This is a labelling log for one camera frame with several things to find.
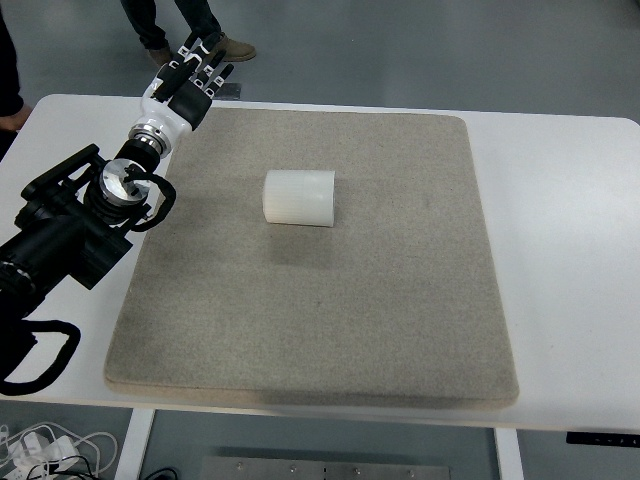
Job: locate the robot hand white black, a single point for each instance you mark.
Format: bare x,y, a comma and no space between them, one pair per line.
165,112

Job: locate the white ribbed cup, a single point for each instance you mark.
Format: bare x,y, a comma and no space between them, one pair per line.
299,199

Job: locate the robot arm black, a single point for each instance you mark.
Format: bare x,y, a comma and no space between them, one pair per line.
55,235

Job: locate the metal floor socket plate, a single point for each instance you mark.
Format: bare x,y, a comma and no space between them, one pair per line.
231,91

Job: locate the person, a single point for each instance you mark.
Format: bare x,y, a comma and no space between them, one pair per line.
7,75

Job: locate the grey-brown felt mat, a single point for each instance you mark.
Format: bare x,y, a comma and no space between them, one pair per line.
320,310

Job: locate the white table leg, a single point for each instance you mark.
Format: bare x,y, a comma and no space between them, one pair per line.
509,455
134,445

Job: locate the white power strip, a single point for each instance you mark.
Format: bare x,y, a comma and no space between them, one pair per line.
42,450

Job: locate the grey metal plate with screws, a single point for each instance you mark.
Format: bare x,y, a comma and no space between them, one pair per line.
325,470

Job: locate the black table control panel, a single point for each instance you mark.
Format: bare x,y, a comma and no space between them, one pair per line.
602,438

